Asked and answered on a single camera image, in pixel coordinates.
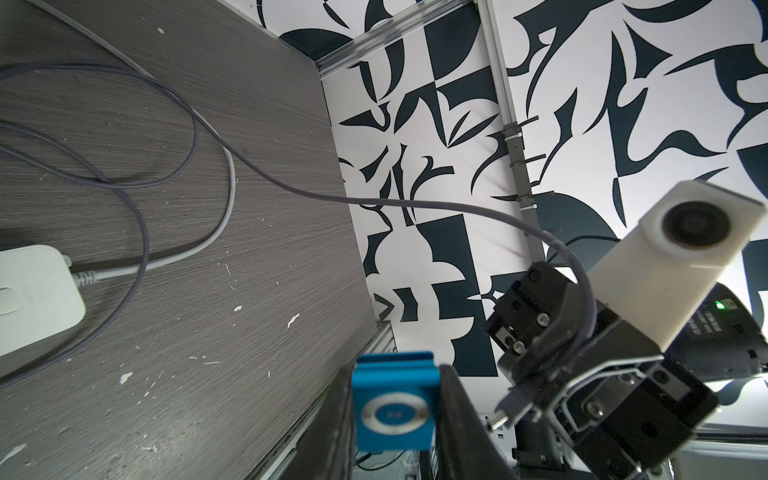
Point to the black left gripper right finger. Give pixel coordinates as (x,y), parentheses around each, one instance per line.
(464,448)

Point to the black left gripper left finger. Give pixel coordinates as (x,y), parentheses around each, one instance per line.
(325,450)

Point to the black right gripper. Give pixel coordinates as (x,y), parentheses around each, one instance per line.
(625,407)

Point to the grey USB cable pink charger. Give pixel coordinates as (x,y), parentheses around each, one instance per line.
(360,201)

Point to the blue mp3 player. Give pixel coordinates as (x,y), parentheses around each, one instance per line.
(395,399)

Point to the white power strip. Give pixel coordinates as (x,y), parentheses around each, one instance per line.
(39,297)

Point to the grey USB cable yellow charger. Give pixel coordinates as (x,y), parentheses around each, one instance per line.
(76,196)

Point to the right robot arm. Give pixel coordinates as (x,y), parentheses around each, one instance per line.
(720,341)

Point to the black wall hook rack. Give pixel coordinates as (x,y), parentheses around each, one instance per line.
(514,141)

